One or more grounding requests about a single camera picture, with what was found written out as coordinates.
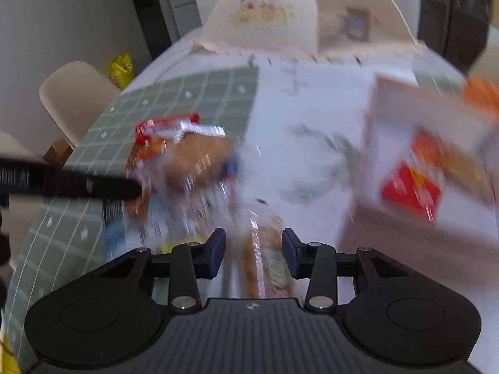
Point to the dark glass cabinet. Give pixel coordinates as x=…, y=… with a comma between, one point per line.
x=456, y=15

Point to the yellow soft item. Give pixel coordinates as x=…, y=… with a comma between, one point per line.
x=7, y=358

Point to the pink cardboard box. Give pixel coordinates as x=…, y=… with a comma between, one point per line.
x=390, y=124

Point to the white cabinet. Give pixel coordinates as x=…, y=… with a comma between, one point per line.
x=187, y=19

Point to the orange bag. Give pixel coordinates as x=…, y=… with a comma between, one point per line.
x=483, y=93

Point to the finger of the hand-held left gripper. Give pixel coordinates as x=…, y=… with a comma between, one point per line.
x=97, y=187

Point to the beige shell chair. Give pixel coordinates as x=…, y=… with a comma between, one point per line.
x=74, y=93
x=15, y=144

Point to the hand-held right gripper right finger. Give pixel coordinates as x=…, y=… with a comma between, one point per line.
x=291, y=257

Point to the brown cardboard box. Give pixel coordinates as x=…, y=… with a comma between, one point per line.
x=58, y=152

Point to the beige mesh food cover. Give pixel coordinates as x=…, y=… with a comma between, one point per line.
x=265, y=27

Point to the yellow plastic bag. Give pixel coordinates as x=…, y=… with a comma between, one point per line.
x=123, y=70

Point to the red clear cake packet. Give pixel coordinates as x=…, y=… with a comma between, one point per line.
x=195, y=159
x=409, y=187

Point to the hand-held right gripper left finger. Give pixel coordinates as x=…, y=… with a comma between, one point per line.
x=216, y=253

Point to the blue snack packet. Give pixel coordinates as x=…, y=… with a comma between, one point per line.
x=117, y=237

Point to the jar with blue label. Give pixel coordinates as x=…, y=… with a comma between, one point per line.
x=356, y=23

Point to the green and white printed tablecloth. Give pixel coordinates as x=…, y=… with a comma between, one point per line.
x=296, y=97

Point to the clear biscuit packet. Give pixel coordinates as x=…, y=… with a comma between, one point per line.
x=259, y=249

